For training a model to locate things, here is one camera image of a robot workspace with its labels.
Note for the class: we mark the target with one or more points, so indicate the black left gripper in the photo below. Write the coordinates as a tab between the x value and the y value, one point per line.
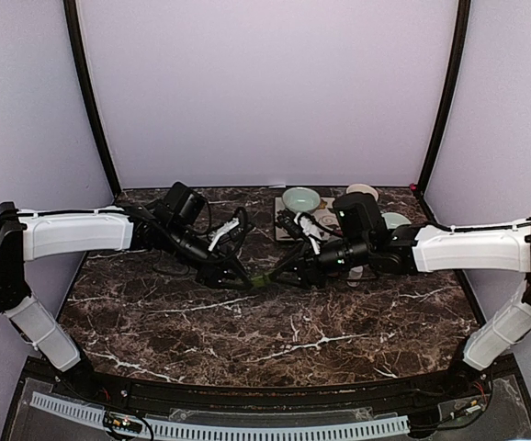
214	271

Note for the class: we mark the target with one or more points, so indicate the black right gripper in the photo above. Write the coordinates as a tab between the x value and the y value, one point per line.
308	268

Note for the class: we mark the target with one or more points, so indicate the green pill organizer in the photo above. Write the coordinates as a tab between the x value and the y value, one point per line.
261	281

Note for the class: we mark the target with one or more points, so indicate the small white pill bottle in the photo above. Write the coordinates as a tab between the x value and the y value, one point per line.
354	276

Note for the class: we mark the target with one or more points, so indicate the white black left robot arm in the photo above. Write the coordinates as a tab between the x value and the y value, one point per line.
165	224

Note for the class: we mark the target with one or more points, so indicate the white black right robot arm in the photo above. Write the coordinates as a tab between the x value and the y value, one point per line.
366	240

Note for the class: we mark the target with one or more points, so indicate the floral square ceramic plate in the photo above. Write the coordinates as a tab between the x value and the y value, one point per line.
323	215

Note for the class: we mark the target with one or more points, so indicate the plain teal ceramic bowl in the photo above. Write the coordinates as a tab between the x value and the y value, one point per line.
301	199

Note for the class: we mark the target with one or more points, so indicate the cream floral ceramic mug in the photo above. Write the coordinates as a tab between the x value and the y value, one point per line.
364	189

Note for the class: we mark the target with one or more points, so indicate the teal ribbed small bowl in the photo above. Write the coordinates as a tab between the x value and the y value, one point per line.
394	220

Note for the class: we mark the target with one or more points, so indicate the left circuit board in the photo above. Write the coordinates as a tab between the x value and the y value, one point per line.
122	422

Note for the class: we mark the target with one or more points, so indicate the circuit board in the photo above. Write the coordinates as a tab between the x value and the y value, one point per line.
122	422
467	408

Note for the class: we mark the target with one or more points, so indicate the right circuit board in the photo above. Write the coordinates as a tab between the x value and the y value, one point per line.
467	408

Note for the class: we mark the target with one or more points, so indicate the white slotted cable duct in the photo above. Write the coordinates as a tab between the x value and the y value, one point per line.
197	425

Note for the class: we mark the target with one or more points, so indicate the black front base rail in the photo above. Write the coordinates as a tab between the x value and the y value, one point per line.
420	398

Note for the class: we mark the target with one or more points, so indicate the black right corner post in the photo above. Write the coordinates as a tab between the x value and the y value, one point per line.
447	96

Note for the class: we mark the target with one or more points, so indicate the black corner post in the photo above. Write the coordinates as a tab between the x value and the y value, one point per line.
88	94
447	96

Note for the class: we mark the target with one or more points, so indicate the black left corner post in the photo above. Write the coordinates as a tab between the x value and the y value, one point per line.
88	94

